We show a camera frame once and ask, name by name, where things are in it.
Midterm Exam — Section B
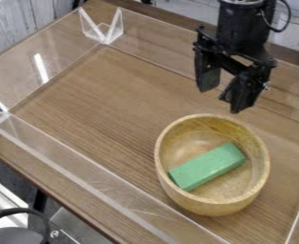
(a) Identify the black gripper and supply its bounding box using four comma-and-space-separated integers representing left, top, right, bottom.
193, 0, 277, 113

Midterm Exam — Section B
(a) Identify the green rectangular block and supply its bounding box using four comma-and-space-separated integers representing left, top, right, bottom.
168, 142, 247, 192

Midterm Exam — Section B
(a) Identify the brown wooden bowl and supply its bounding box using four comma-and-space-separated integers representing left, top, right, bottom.
153, 113, 271, 216

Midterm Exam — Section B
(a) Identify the white cylindrical container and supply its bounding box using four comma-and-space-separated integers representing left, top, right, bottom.
277, 9, 299, 51

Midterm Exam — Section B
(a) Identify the grey metal clamp plate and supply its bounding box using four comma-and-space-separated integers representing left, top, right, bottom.
48, 215, 81, 244

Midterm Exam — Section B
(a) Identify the clear acrylic corner bracket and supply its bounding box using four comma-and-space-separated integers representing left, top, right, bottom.
77, 8, 124, 45

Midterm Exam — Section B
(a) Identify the clear acrylic enclosure wall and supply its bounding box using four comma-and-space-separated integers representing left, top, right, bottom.
0, 1, 299, 244

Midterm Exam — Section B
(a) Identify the black cable loop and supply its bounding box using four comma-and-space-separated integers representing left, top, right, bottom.
0, 208, 52, 244

